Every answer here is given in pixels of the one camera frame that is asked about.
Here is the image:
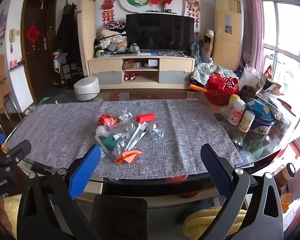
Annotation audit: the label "clear plastic cup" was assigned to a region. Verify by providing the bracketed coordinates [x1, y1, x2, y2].
[95, 126, 110, 140]

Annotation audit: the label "clear plastic bags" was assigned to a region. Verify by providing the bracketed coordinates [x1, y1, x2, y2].
[240, 65, 297, 120]

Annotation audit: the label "red plastic basket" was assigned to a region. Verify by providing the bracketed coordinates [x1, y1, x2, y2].
[205, 72, 240, 107]

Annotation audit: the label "beige television cabinet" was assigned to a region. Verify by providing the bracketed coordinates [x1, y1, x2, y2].
[87, 55, 195, 89]

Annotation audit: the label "woven folding screen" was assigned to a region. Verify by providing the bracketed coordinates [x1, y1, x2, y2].
[77, 0, 97, 77]

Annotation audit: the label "yellow fluffy blanket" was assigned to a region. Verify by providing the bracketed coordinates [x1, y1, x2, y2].
[182, 206, 248, 240]

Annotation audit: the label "window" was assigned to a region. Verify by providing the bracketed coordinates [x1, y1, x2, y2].
[257, 0, 300, 100]

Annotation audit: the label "white blue crumpled wrapper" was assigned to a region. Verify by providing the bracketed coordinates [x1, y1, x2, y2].
[150, 124, 164, 138]

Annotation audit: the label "grey table mat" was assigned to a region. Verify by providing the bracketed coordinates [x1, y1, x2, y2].
[5, 99, 243, 180]

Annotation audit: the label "cardboard boxes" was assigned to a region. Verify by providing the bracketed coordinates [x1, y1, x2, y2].
[203, 29, 215, 58]

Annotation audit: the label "orange white tube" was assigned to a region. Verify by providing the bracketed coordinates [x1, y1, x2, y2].
[189, 84, 207, 92]

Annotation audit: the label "flat cardboard box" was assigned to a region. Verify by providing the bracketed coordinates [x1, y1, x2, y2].
[122, 61, 142, 70]

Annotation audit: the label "orange paper plane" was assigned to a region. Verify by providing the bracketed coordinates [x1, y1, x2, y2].
[115, 150, 142, 163]

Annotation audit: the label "whiteboard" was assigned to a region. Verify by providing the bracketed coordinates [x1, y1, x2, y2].
[9, 60, 34, 114]

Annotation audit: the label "brown lidded jar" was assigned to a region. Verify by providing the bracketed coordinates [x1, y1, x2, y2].
[275, 164, 296, 185]

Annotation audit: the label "pink curtain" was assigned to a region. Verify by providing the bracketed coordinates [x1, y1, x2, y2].
[240, 0, 265, 65]

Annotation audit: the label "red foil wrapper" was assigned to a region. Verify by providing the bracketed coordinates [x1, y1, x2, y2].
[99, 114, 118, 127]

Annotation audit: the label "black television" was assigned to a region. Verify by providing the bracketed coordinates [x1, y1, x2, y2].
[126, 13, 194, 51]

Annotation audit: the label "red fish wall hanging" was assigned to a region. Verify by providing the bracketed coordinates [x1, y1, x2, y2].
[100, 0, 117, 27]

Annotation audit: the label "dark brown door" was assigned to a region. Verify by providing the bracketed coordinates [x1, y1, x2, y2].
[21, 0, 58, 103]

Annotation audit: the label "teal small box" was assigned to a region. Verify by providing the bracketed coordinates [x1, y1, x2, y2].
[102, 134, 120, 149]

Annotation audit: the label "white bottle yellow cap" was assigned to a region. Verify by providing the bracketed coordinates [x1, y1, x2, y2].
[226, 94, 240, 117]

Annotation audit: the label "red doll wall hanging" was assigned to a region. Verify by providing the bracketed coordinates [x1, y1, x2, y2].
[185, 0, 200, 29]

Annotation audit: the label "red rectangular box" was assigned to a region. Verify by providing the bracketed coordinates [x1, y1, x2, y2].
[136, 113, 156, 123]

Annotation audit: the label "blue round tin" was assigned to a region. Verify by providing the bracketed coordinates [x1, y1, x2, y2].
[249, 115, 276, 136]

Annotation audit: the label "crushed clear plastic bottle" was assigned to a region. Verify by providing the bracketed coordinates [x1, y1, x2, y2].
[110, 121, 148, 159]

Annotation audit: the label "beige standing air conditioner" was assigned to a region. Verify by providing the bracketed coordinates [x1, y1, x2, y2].
[212, 0, 243, 70]

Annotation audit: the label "black chair back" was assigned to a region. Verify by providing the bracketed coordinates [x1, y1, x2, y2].
[90, 194, 148, 240]

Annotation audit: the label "beige wall intercom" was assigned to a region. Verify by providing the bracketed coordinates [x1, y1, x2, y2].
[9, 29, 15, 53]

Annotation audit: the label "blue snack packet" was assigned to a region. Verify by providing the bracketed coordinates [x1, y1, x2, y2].
[245, 98, 272, 119]

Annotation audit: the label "pile of clothes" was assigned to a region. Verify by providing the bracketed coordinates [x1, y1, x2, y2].
[94, 21, 128, 57]

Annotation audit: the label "silver white packaging pouch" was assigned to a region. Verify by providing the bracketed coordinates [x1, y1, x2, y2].
[125, 122, 148, 153]

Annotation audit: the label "floral cloth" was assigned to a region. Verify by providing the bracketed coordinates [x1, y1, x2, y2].
[191, 62, 237, 85]

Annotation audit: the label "small white yellow bottle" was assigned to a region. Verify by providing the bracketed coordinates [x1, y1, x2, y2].
[239, 110, 255, 132]

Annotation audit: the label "red diamond door sticker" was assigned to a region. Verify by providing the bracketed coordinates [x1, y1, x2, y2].
[25, 24, 40, 44]

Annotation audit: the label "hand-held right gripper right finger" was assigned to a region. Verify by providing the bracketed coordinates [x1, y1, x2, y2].
[200, 144, 284, 240]

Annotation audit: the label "dark hanging coats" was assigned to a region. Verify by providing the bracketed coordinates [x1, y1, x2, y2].
[55, 2, 78, 55]

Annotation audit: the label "grey plastic bag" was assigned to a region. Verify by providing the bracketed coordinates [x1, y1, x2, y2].
[190, 42, 212, 64]

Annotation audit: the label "white round stool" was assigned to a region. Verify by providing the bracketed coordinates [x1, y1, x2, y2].
[74, 77, 100, 102]

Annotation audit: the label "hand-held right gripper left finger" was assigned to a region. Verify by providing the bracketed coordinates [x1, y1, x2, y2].
[16, 144, 103, 240]

